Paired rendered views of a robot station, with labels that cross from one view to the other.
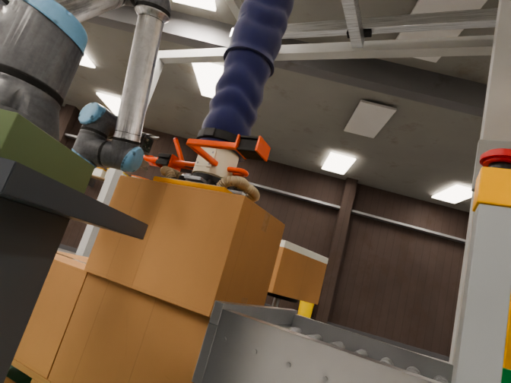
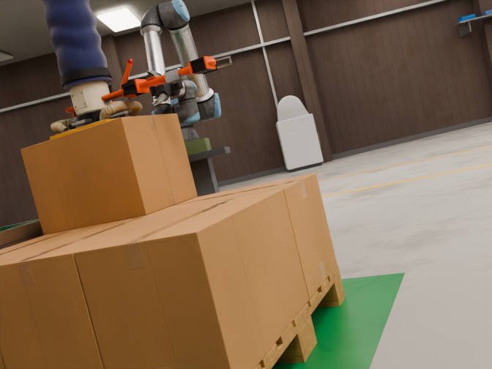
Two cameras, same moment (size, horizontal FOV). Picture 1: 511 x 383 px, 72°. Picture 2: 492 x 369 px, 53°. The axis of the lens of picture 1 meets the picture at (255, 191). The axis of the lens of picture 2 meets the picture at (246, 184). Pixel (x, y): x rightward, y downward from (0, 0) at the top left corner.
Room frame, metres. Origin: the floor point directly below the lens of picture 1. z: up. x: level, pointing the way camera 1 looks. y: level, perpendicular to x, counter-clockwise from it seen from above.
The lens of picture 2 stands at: (3.77, 0.72, 0.70)
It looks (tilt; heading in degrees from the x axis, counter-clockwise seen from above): 4 degrees down; 178
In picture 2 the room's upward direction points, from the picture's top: 14 degrees counter-clockwise
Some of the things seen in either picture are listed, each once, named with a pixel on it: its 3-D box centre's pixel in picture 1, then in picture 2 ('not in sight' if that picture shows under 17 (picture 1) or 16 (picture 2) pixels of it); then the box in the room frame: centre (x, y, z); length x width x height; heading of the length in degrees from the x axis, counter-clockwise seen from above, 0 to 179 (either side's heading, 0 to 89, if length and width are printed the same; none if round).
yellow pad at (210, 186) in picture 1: (195, 184); not in sight; (1.36, 0.24, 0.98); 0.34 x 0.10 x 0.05; 62
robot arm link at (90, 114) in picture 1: (100, 120); (184, 89); (1.21, 0.60, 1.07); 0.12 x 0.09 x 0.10; 152
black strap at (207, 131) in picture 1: (222, 144); (86, 77); (1.44, 0.19, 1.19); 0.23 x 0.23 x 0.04
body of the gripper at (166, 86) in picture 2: (134, 140); (164, 88); (1.36, 0.52, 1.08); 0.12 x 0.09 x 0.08; 152
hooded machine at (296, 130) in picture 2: not in sight; (297, 132); (-7.12, 2.42, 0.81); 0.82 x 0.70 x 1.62; 86
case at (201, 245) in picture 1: (189, 246); (110, 173); (1.47, 0.20, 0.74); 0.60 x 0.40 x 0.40; 61
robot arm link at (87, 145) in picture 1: (90, 149); (187, 111); (1.20, 0.59, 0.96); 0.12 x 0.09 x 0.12; 82
